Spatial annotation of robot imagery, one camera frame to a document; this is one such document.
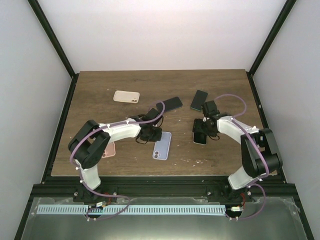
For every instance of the lavender phone case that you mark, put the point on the lavender phone case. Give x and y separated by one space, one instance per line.
162 147

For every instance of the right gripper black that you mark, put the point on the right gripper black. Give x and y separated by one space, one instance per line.
197 127

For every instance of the beige phone case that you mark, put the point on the beige phone case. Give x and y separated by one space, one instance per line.
126 96

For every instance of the pink phone case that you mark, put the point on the pink phone case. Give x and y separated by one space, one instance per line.
109 151

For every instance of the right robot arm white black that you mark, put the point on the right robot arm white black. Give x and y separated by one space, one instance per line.
260 154

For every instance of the black phone teal edge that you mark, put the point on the black phone teal edge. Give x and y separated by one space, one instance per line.
198 100

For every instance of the light blue slotted cable duct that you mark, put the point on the light blue slotted cable duct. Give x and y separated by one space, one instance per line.
71 209

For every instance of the black phone blue edge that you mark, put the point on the black phone blue edge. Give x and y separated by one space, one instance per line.
172 104

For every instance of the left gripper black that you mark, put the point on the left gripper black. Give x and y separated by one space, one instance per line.
157 138

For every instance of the metal front plate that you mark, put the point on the metal front plate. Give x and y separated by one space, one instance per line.
271 218

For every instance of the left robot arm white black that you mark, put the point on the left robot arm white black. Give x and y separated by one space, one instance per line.
89 144

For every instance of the black aluminium frame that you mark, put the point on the black aluminium frame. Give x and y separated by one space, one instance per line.
154 186

